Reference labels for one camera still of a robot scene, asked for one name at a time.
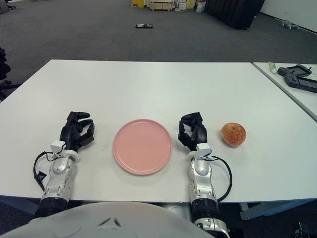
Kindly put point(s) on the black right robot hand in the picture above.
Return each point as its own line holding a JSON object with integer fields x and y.
{"x": 198, "y": 132}

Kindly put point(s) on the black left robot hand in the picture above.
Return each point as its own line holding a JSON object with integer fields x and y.
{"x": 71, "y": 134}

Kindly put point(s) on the red yellow apple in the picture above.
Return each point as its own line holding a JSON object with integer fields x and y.
{"x": 234, "y": 135}

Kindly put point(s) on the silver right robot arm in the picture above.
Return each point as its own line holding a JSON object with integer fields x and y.
{"x": 200, "y": 178}

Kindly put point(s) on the pink round plate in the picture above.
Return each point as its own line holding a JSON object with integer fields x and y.
{"x": 142, "y": 147}

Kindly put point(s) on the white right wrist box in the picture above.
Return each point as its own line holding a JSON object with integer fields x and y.
{"x": 203, "y": 150}

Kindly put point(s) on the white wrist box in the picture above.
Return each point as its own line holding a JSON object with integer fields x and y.
{"x": 57, "y": 146}
{"x": 203, "y": 150}

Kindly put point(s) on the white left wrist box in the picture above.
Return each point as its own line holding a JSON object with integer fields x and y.
{"x": 57, "y": 146}

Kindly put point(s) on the black office chair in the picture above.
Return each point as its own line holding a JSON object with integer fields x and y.
{"x": 3, "y": 67}

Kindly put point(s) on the grey robot torso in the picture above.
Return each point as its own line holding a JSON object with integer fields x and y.
{"x": 111, "y": 223}

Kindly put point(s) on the green white tube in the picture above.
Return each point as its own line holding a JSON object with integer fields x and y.
{"x": 272, "y": 67}

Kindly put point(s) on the black handheld controller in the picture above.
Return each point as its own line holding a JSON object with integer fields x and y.
{"x": 294, "y": 70}
{"x": 301, "y": 83}

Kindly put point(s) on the black flat tray with items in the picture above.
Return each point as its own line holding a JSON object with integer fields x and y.
{"x": 144, "y": 26}

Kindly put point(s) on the white plastic bag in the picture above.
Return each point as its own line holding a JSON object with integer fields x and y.
{"x": 200, "y": 7}

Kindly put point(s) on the black curtain partition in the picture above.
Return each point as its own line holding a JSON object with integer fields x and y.
{"x": 235, "y": 12}

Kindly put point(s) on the stacked cardboard boxes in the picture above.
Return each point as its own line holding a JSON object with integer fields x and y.
{"x": 185, "y": 3}

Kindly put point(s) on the wooden pallet crate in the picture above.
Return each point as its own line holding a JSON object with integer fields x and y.
{"x": 162, "y": 5}

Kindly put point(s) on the small grey robot dog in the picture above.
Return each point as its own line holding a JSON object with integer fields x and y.
{"x": 289, "y": 24}

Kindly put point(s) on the yellow box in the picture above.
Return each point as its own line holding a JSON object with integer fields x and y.
{"x": 137, "y": 3}

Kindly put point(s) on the grey office chair base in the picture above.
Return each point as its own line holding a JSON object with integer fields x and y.
{"x": 6, "y": 3}

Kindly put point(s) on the blue table frame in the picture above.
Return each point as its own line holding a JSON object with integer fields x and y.
{"x": 272, "y": 206}

